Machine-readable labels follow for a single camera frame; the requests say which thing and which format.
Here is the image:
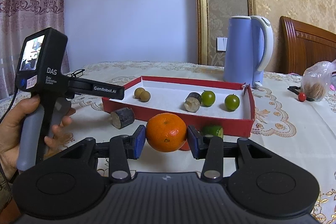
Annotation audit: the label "wooden bed headboard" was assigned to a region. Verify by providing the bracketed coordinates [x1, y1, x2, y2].
[280, 16, 335, 75]

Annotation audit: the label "red cherry tomato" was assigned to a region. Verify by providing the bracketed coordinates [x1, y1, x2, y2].
[298, 92, 306, 102]
[180, 141, 190, 151]

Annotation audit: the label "purple sugarcane piece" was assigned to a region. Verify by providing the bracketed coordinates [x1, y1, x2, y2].
[184, 92, 202, 113]

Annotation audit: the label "blue electric kettle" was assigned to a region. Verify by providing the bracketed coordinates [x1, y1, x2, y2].
[223, 15, 274, 88]

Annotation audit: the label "far red cherry tomato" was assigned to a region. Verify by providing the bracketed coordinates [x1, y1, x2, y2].
[298, 92, 306, 102]

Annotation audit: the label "yellow-brown longan fruit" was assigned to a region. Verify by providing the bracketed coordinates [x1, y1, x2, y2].
[134, 88, 145, 99]

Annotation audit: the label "white wall switch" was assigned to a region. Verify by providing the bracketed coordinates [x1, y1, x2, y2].
[217, 37, 228, 52]

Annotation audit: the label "plastic bag of longans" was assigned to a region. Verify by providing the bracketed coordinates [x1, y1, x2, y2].
[301, 60, 335, 102]

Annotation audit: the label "black eyeglasses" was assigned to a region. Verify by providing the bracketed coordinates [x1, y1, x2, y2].
[67, 69, 85, 78]

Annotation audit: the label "green cucumber piece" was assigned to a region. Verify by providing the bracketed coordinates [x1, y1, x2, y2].
[201, 125, 224, 139]

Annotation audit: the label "person's left hand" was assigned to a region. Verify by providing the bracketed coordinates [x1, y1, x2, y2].
[0, 95, 77, 180]

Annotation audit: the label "embroidered cream tablecloth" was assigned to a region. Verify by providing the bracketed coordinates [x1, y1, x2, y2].
[55, 61, 335, 223]

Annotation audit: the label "black frame under bag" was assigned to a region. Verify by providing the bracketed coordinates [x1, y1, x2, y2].
[288, 86, 314, 102]

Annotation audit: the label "orange tangerine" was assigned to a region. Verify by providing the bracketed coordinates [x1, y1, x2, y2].
[146, 113, 187, 152]

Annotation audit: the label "red shallow box lid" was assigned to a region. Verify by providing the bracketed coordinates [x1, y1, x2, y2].
[102, 76, 255, 138]

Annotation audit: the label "green tomato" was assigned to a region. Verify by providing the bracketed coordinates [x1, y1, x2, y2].
[224, 94, 240, 111]
[201, 90, 216, 107]

